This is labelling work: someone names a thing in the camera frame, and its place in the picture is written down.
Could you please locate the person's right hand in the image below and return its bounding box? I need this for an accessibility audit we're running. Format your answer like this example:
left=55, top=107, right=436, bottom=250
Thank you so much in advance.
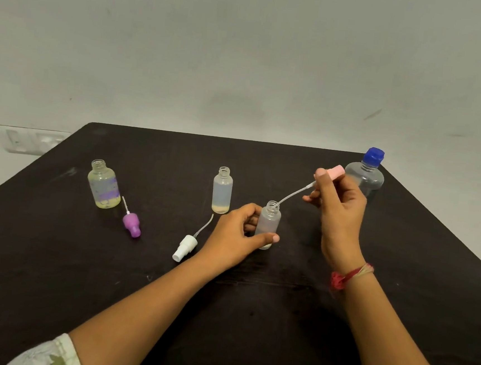
left=296, top=166, right=374, bottom=277

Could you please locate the person's left hand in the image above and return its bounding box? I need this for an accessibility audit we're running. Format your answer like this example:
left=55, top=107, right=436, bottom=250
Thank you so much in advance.
left=194, top=198, right=283, bottom=279

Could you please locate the small clear bottle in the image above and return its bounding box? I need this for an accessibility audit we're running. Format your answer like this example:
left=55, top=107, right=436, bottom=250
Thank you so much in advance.
left=253, top=199, right=284, bottom=252
left=210, top=165, right=235, bottom=216

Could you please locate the white spray cap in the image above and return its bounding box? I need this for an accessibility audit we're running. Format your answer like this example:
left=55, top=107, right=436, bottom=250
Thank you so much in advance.
left=171, top=210, right=215, bottom=266

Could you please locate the pink spray cap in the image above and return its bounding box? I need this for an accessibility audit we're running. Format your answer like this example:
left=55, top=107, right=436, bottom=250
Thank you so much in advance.
left=275, top=160, right=347, bottom=212

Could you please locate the large clear bottle blue label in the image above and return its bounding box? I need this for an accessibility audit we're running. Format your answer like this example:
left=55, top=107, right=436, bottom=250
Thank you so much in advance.
left=342, top=159, right=387, bottom=201

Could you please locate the blue screw cap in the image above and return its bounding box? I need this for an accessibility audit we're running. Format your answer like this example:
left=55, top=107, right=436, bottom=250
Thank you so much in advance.
left=361, top=146, right=386, bottom=168

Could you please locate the purple spray cap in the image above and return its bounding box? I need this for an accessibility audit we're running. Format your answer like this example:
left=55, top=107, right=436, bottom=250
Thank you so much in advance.
left=118, top=196, right=145, bottom=239

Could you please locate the small round bottle purple print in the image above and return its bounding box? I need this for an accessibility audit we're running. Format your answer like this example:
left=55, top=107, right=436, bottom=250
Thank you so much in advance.
left=85, top=158, right=125, bottom=211

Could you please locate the person's left forearm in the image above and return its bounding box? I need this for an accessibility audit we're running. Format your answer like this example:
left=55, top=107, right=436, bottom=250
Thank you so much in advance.
left=66, top=241, right=223, bottom=365

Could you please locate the person's right forearm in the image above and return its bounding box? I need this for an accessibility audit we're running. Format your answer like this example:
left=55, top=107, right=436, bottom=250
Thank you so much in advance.
left=335, top=269, right=468, bottom=365

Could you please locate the red thread wristband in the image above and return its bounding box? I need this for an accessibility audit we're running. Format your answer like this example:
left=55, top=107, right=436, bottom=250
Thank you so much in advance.
left=330, top=260, right=376, bottom=294

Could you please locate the white plug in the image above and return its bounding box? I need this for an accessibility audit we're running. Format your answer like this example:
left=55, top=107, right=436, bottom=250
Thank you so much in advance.
left=33, top=131, right=67, bottom=154

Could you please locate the green floral left sleeve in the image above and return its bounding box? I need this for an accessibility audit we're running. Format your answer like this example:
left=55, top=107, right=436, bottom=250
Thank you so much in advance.
left=6, top=328, right=87, bottom=365

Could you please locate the white wall socket panel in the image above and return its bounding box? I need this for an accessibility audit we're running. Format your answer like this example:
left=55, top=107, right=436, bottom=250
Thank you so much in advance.
left=0, top=124, right=72, bottom=159

